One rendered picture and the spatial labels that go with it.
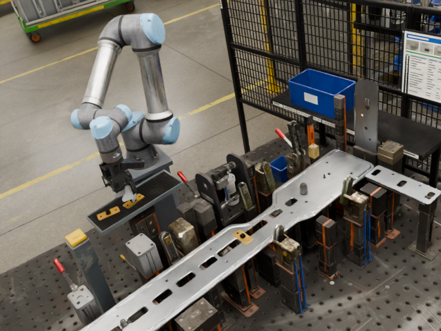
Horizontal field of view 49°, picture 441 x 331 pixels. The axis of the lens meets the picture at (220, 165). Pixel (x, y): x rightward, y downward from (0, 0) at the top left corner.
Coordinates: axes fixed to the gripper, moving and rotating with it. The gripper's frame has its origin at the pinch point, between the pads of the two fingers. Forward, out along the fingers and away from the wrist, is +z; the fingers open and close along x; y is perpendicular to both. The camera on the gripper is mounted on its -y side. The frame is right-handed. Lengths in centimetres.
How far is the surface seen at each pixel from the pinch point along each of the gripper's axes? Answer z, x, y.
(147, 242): 6.8, 17.1, 8.9
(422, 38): -24, 56, -119
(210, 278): 17.8, 39.8, 2.3
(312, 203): 18, 47, -49
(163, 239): 8.7, 19.4, 3.6
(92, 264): 14.7, 0.2, 24.9
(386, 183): 18, 65, -75
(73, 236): 1.7, -3.9, 25.1
